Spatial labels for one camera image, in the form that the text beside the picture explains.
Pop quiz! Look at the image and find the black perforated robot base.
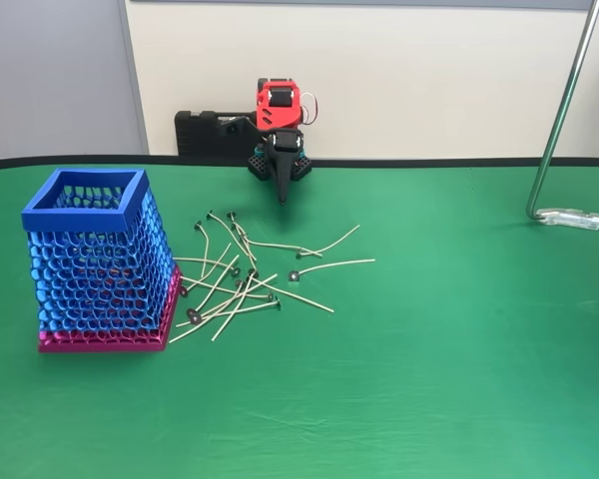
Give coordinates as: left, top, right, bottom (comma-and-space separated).
248, 144, 314, 184

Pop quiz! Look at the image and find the candle wick with metal tab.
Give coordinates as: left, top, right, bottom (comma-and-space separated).
206, 209, 259, 263
172, 255, 242, 277
180, 277, 276, 302
175, 297, 285, 329
294, 224, 361, 260
226, 211, 324, 258
288, 257, 377, 282
179, 242, 233, 296
187, 253, 242, 324
247, 268, 336, 314
193, 219, 212, 279
197, 279, 246, 320
211, 271, 257, 343

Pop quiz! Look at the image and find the black plastic tool case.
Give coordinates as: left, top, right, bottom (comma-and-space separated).
174, 109, 259, 160

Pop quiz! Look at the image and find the chrome stand pole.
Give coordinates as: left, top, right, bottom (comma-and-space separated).
525, 0, 599, 224

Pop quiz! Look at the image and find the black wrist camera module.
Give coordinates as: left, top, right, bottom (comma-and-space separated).
218, 115, 255, 139

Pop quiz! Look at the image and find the striped servo cable loop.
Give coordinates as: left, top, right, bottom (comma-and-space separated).
299, 92, 323, 127

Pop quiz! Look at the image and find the green cloth with black rim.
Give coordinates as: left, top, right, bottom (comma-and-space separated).
0, 155, 599, 479

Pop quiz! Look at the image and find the blue and pink mesh basket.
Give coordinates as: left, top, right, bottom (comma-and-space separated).
20, 168, 184, 354

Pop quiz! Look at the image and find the pile of candle wicks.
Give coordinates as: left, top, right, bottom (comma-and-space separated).
168, 272, 280, 344

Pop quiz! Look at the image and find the silver metal clamp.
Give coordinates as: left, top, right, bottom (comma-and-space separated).
536, 207, 599, 232

